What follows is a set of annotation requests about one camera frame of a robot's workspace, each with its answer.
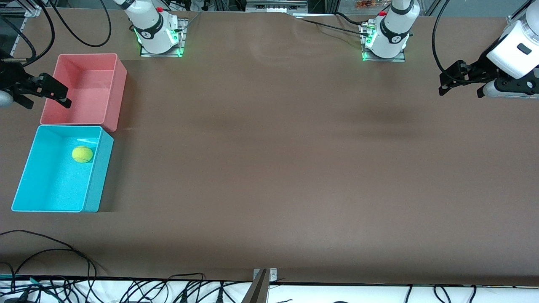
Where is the yellow-green tennis ball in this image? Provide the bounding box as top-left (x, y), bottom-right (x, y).
top-left (72, 146), bottom-right (94, 164)

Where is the pink plastic bin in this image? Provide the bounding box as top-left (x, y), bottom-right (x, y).
top-left (40, 53), bottom-right (128, 132)

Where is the blue plastic bin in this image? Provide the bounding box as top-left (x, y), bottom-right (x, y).
top-left (11, 125), bottom-right (114, 213)

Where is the clear box with orange items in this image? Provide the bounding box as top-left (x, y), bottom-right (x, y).
top-left (355, 0), bottom-right (390, 10)

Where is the grey power strip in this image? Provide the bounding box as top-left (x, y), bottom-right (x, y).
top-left (245, 0), bottom-right (308, 13)

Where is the dark metal bar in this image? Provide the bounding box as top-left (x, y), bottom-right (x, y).
top-left (241, 269), bottom-right (269, 303)

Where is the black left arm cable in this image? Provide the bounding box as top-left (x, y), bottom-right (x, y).
top-left (432, 0), bottom-right (453, 80)

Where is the aluminium frame profile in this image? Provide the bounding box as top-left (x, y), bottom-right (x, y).
top-left (0, 0), bottom-right (43, 17)

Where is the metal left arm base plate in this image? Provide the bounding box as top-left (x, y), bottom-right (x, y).
top-left (361, 23), bottom-right (407, 63)

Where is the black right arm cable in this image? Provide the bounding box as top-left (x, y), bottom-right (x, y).
top-left (0, 0), bottom-right (112, 66)

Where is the long black looped cable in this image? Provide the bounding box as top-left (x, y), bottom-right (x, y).
top-left (0, 229), bottom-right (98, 291)

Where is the black cable at arm base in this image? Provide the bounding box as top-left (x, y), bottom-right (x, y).
top-left (295, 12), bottom-right (371, 38)

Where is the teal cable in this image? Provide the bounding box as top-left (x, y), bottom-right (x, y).
top-left (0, 274), bottom-right (47, 291)

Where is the silver metal bracket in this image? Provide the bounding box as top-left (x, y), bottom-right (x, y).
top-left (253, 268), bottom-right (278, 303)

